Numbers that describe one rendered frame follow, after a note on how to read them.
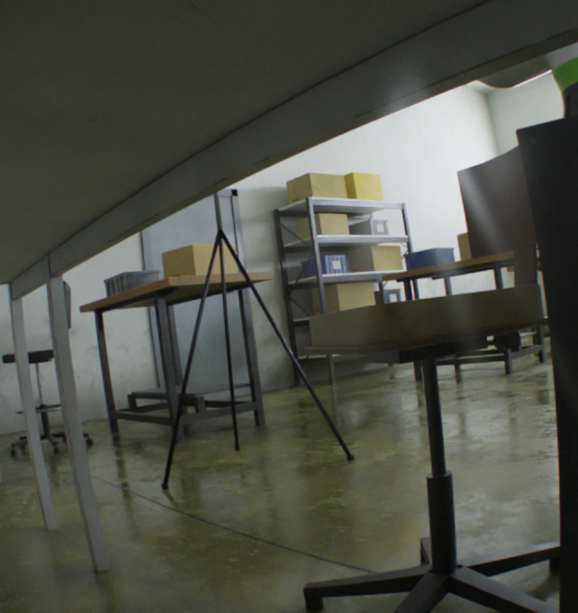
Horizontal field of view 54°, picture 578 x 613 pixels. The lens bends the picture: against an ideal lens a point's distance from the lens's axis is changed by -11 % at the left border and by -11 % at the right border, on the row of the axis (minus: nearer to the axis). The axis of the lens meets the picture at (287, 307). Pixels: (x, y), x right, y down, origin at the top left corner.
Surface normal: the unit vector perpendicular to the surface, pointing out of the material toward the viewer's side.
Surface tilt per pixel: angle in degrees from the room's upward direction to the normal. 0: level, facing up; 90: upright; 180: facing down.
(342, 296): 90
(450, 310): 90
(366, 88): 90
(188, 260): 90
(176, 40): 180
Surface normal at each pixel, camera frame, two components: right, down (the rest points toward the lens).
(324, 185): 0.62, -0.11
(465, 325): 0.25, -0.07
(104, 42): 0.13, 0.99
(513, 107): -0.79, 0.08
